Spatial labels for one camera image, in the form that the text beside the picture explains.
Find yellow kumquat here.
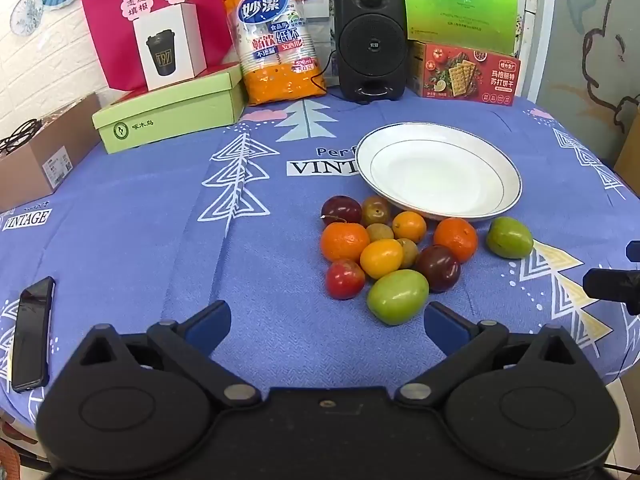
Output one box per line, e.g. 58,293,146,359
359,239,404,280

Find brown carton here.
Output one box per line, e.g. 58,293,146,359
614,110,640,181

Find black speaker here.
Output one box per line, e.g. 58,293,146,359
332,0,407,103

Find black cables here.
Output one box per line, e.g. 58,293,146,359
0,119,46,153

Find tangerine with stem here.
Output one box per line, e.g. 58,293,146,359
320,215,371,263

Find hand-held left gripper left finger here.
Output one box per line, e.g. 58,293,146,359
75,300,262,409

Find red cracker box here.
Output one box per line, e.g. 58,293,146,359
409,40,522,107

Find black smartphone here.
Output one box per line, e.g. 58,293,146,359
10,276,56,393

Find round paper fan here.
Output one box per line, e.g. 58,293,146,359
12,0,43,36

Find blue printed tablecloth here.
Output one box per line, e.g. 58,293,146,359
0,92,640,441

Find green shoe box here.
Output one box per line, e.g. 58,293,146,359
91,62,247,155

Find pink paper bag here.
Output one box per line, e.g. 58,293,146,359
74,0,233,92

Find orange kumquat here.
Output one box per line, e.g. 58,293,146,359
391,210,428,243

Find dark red plum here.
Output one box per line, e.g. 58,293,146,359
321,195,363,226
414,245,462,293

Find brown cardboard box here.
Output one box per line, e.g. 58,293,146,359
0,92,103,213

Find orange tangerine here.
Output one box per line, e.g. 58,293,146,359
433,217,479,264

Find black speaker cable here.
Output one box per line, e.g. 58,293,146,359
307,52,371,106

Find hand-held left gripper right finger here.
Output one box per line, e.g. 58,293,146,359
397,301,577,409

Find white plate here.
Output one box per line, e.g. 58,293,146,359
355,122,523,222

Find brownish green plum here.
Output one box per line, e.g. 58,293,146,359
361,195,392,227

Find white cup box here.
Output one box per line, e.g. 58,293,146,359
132,2,207,92

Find orange paper cup pack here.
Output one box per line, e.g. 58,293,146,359
222,0,328,107

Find green gift box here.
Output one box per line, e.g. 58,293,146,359
400,0,521,56

